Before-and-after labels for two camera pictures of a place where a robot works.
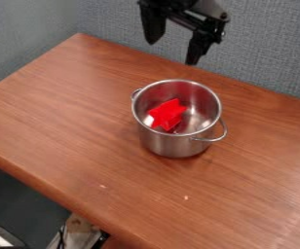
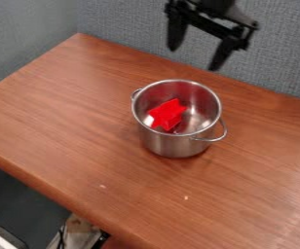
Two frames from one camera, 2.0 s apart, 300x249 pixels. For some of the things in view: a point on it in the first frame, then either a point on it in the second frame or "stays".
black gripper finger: [154, 18] -> [178, 22]
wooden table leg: [78, 234] stays
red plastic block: [168, 115] stays
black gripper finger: [201, 41] -> [228, 46]
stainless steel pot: [201, 126] stays
